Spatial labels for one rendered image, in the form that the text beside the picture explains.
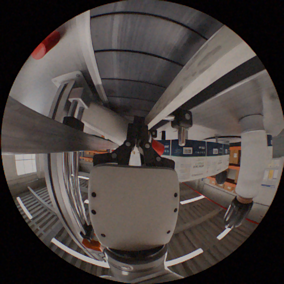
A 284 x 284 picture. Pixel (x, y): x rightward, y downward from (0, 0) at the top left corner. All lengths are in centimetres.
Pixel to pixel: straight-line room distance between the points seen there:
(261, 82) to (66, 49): 26
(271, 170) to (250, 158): 402
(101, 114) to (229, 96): 20
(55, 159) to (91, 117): 10
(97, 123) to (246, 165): 32
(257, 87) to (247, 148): 14
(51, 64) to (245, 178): 44
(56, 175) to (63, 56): 20
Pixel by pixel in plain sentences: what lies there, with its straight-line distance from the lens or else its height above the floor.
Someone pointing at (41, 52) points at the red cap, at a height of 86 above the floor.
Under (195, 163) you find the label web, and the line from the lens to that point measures 32.
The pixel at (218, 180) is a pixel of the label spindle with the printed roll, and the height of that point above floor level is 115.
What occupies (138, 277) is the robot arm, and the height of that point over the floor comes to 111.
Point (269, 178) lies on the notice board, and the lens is 431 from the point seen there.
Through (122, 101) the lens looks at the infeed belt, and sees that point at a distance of 15.
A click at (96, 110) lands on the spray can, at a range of 15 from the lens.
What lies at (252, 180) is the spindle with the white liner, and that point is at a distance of 25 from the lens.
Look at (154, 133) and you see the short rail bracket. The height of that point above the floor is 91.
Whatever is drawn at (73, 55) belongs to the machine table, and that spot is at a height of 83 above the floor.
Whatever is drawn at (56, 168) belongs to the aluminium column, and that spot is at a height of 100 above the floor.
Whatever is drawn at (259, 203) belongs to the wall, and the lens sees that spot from 475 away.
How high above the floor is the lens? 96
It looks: 5 degrees down
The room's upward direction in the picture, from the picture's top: 177 degrees counter-clockwise
